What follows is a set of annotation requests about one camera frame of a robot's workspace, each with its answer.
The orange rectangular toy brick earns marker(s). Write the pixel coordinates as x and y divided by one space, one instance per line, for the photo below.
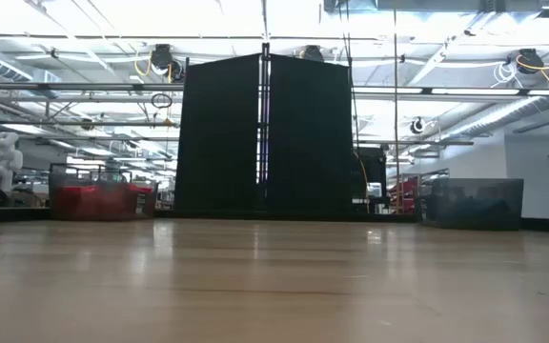
138 190
88 200

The black folding screen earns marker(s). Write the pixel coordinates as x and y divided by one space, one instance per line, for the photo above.
217 133

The black equipment box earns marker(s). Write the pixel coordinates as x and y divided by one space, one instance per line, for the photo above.
374 167

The red rack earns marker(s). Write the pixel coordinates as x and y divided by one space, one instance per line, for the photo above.
405 190

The thin vertical pole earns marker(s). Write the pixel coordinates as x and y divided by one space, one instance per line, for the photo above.
396 95

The translucent grey plastic bin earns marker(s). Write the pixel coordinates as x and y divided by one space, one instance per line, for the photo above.
474 205
88 174

